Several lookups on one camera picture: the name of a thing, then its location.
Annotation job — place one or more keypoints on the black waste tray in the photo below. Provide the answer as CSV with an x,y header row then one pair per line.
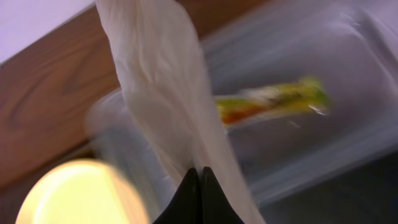
x,y
365,195

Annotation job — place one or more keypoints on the yellow green wrapper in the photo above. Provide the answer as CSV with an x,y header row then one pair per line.
x,y
253,105

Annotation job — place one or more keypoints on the yellow plate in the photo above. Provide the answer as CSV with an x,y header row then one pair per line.
x,y
80,192

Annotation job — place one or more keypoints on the clear plastic bin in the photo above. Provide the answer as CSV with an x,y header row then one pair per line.
x,y
350,46

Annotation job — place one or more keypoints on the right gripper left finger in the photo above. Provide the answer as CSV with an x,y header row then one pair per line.
x,y
185,205

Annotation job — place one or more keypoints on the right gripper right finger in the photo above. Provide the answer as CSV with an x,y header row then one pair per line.
x,y
215,206

